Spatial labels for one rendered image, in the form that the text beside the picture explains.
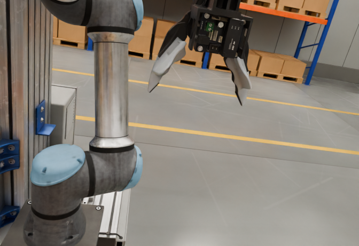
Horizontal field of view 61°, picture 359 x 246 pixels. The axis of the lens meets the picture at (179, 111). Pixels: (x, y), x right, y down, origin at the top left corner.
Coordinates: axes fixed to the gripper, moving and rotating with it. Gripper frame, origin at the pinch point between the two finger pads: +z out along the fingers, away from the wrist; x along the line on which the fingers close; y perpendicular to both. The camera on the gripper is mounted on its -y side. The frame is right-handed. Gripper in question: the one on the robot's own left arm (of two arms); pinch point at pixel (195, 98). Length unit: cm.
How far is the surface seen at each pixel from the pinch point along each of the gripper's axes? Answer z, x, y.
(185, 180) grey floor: 152, 49, -199
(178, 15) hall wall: 51, 76, -808
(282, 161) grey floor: 152, 175, -258
